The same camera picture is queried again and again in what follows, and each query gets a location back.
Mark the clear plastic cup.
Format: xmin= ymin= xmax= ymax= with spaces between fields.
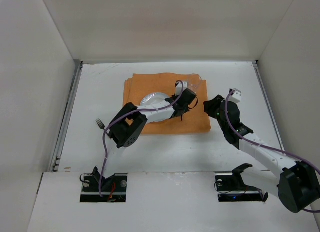
xmin=186 ymin=73 xmax=202 ymax=93

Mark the orange cloth placemat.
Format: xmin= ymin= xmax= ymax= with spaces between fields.
xmin=123 ymin=73 xmax=211 ymax=135

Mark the white bowl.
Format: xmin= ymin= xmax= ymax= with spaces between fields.
xmin=138 ymin=92 xmax=174 ymax=124

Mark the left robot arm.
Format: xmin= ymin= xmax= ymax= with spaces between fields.
xmin=97 ymin=88 xmax=198 ymax=193

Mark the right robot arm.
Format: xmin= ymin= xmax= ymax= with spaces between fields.
xmin=203 ymin=89 xmax=320 ymax=214

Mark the black plastic fork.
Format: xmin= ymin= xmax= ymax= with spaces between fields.
xmin=95 ymin=118 xmax=106 ymax=131

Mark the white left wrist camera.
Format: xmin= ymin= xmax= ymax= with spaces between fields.
xmin=174 ymin=80 xmax=188 ymax=96

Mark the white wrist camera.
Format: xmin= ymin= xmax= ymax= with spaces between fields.
xmin=228 ymin=88 xmax=242 ymax=104
xmin=174 ymin=80 xmax=188 ymax=96

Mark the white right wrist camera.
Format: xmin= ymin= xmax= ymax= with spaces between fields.
xmin=228 ymin=88 xmax=242 ymax=104

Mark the right aluminium frame rail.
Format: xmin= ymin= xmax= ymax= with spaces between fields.
xmin=252 ymin=60 xmax=284 ymax=149

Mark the aluminium frame rail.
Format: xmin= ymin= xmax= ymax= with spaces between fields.
xmin=48 ymin=59 xmax=83 ymax=172
xmin=252 ymin=60 xmax=284 ymax=149

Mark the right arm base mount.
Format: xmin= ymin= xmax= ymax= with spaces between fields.
xmin=214 ymin=172 xmax=269 ymax=203

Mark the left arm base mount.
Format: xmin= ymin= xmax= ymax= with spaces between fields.
xmin=79 ymin=173 xmax=128 ymax=203

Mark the left aluminium frame rail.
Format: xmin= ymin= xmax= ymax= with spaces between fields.
xmin=48 ymin=59 xmax=83 ymax=172

